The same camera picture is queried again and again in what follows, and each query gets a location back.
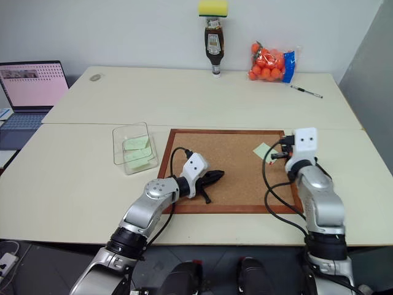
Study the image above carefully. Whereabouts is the open laptop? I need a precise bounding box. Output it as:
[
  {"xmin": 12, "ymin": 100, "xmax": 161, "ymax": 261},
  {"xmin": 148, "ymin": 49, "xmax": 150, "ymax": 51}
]
[{"xmin": 0, "ymin": 60, "xmax": 70, "ymax": 151}]

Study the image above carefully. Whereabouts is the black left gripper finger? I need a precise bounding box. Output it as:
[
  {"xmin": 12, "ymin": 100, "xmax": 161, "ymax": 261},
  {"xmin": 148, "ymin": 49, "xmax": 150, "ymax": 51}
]
[
  {"xmin": 207, "ymin": 169, "xmax": 226, "ymax": 183},
  {"xmin": 198, "ymin": 183, "xmax": 213, "ymax": 205}
]

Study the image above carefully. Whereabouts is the green sticky note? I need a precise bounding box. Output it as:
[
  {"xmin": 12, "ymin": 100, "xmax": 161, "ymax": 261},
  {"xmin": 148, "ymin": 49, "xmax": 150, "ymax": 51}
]
[
  {"xmin": 252, "ymin": 142, "xmax": 276, "ymax": 164},
  {"xmin": 123, "ymin": 155, "xmax": 152, "ymax": 171},
  {"xmin": 123, "ymin": 146, "xmax": 153, "ymax": 161},
  {"xmin": 122, "ymin": 136, "xmax": 151, "ymax": 151}
]

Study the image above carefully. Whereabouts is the dark rounded shape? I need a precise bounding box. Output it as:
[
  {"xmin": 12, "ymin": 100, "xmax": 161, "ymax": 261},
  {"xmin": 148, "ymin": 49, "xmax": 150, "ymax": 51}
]
[{"xmin": 237, "ymin": 256, "xmax": 274, "ymax": 295}]

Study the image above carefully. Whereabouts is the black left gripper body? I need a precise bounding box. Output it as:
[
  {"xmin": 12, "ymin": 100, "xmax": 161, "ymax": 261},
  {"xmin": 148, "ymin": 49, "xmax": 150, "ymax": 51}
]
[{"xmin": 195, "ymin": 170, "xmax": 215, "ymax": 194}]

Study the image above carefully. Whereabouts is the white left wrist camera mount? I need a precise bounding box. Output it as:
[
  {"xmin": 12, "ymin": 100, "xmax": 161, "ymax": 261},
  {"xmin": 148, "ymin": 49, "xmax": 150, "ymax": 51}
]
[{"xmin": 179, "ymin": 152, "xmax": 211, "ymax": 199}]

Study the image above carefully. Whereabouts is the bag of orange balls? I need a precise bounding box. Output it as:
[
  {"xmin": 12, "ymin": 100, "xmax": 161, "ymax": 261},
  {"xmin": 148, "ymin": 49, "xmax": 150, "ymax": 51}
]
[{"xmin": 247, "ymin": 39, "xmax": 301, "ymax": 84}]

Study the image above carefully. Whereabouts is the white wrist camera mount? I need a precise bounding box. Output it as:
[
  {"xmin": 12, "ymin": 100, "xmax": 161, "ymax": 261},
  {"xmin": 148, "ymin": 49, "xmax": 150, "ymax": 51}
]
[
  {"xmin": 179, "ymin": 152, "xmax": 211, "ymax": 199},
  {"xmin": 284, "ymin": 126, "xmax": 319, "ymax": 173}
]

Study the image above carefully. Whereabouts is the wood-framed cork board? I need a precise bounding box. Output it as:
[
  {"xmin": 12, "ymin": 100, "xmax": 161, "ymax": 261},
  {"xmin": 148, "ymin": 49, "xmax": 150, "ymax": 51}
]
[{"xmin": 157, "ymin": 128, "xmax": 305, "ymax": 215}]

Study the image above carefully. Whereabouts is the yellow green sponge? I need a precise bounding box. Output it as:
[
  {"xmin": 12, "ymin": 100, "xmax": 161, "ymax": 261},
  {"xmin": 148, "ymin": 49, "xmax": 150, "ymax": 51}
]
[{"xmin": 197, "ymin": 0, "xmax": 230, "ymax": 19}]

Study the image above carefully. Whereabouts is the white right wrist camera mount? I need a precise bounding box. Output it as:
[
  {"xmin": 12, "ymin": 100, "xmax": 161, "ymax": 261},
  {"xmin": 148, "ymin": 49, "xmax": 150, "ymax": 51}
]
[{"xmin": 284, "ymin": 126, "xmax": 319, "ymax": 173}]

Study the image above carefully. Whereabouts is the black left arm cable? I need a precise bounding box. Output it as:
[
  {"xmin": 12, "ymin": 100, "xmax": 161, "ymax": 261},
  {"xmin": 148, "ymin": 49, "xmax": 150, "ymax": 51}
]
[{"xmin": 141, "ymin": 147, "xmax": 193, "ymax": 250}]

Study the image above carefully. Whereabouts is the black silver pen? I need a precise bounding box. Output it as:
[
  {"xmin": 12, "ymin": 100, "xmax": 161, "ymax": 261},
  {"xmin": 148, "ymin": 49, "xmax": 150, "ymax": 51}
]
[{"xmin": 290, "ymin": 85, "xmax": 324, "ymax": 100}]

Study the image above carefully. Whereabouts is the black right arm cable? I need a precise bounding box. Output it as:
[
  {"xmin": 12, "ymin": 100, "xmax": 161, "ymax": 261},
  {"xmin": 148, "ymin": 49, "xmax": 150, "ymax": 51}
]
[{"xmin": 261, "ymin": 136, "xmax": 311, "ymax": 244}]

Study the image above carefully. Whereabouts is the clear plastic box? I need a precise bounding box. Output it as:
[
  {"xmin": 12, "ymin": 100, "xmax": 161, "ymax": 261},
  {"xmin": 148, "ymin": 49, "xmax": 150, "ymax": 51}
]
[{"xmin": 112, "ymin": 121, "xmax": 158, "ymax": 176}]

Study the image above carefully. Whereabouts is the white power strip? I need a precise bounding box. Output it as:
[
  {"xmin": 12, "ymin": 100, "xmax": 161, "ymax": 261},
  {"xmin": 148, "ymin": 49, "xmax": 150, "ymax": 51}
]
[{"xmin": 0, "ymin": 251, "xmax": 20, "ymax": 278}]

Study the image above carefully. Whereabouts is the brown sauce bottle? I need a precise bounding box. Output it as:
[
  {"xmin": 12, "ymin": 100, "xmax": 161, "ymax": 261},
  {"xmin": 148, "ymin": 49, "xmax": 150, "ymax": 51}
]
[{"xmin": 203, "ymin": 17, "xmax": 226, "ymax": 79}]

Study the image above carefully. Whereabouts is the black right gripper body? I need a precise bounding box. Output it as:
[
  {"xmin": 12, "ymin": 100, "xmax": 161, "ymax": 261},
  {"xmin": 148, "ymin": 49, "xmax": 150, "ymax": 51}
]
[{"xmin": 279, "ymin": 143, "xmax": 295, "ymax": 163}]

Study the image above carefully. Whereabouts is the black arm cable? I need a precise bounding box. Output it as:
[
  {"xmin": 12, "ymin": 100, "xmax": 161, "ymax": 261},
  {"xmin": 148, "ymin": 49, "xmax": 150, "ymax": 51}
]
[
  {"xmin": 261, "ymin": 136, "xmax": 311, "ymax": 244},
  {"xmin": 141, "ymin": 147, "xmax": 193, "ymax": 250}
]

